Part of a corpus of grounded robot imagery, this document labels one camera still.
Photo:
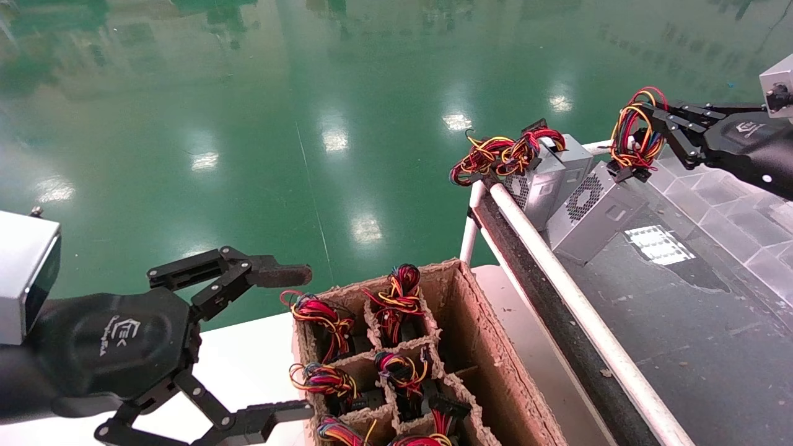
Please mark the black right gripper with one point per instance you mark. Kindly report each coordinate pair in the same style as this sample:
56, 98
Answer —
753, 145

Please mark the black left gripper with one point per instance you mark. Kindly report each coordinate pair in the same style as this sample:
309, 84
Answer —
118, 344

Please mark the carried grey power supply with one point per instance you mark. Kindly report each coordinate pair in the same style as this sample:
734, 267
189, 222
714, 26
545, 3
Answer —
595, 214

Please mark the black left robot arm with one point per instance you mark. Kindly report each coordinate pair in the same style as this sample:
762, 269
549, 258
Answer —
18, 384

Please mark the clear acrylic divider tray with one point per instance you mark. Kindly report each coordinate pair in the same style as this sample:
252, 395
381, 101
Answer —
731, 210

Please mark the brown cardboard divider box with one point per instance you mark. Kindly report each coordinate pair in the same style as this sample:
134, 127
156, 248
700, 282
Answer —
477, 347

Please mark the white pipe leg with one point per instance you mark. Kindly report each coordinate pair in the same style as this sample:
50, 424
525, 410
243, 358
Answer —
471, 232

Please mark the long white pipe rail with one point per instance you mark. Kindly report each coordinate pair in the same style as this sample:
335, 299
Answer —
576, 303

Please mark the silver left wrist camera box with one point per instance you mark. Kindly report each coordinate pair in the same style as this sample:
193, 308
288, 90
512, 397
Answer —
21, 272

